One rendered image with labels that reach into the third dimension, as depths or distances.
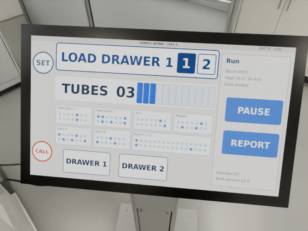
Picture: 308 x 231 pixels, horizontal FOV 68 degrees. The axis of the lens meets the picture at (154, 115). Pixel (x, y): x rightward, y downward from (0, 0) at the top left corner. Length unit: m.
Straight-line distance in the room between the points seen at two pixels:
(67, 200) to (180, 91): 1.29
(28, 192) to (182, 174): 1.39
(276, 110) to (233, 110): 0.07
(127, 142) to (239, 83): 0.23
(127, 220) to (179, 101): 1.10
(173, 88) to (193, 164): 0.15
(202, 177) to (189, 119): 0.11
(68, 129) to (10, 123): 1.76
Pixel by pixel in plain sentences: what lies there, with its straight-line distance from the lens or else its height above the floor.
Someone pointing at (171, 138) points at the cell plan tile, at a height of 1.05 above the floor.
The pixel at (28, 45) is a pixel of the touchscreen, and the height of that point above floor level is 1.17.
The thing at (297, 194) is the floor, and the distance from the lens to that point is 1.78.
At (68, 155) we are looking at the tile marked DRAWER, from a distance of 0.48.
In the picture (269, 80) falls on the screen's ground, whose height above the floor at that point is 1.14.
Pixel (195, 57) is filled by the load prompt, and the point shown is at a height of 1.16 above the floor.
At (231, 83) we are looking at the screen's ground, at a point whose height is 1.13.
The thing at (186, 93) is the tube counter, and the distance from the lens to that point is 0.42.
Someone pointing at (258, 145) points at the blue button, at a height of 1.05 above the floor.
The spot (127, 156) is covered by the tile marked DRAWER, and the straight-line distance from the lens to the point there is 0.44.
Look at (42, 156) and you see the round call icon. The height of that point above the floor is 1.01.
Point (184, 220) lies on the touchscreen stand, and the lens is 1.44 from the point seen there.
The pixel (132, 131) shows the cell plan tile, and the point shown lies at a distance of 0.43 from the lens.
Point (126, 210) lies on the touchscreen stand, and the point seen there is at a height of 0.04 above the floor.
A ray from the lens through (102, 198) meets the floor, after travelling 1.55.
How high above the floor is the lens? 1.38
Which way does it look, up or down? 46 degrees down
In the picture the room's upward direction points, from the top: straight up
